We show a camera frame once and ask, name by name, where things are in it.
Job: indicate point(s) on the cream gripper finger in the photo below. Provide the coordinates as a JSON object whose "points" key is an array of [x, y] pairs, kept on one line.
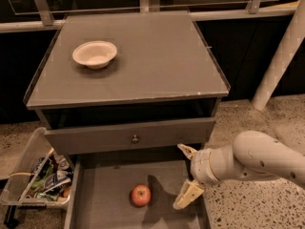
{"points": [[190, 191], [188, 151]]}

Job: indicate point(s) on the metal rail frame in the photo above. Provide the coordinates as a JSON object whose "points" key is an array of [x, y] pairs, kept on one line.
{"points": [[44, 20]]}

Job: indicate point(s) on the grey top drawer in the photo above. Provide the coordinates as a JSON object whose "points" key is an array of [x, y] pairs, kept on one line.
{"points": [[119, 137]]}

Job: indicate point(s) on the grey drawer cabinet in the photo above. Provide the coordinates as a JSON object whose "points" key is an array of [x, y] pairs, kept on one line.
{"points": [[162, 71]]}

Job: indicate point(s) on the clear plastic bin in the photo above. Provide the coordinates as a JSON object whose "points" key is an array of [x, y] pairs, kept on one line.
{"points": [[19, 180]]}

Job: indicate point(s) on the red apple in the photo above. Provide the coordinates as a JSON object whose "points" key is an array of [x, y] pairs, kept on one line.
{"points": [[141, 195]]}

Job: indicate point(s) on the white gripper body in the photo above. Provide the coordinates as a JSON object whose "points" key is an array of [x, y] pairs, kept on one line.
{"points": [[200, 166]]}

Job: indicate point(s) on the round metal drawer knob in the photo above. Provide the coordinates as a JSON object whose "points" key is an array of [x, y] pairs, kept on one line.
{"points": [[135, 139]]}

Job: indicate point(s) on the grey open middle drawer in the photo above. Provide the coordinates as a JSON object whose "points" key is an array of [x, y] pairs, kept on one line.
{"points": [[102, 187]]}

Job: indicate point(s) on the white paper bowl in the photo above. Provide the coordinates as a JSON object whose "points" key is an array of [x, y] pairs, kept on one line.
{"points": [[95, 54]]}

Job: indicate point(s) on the snack packets in bin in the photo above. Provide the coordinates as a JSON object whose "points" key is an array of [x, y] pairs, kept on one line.
{"points": [[51, 179]]}

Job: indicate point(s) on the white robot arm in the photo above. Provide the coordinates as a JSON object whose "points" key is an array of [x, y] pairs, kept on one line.
{"points": [[253, 156]]}

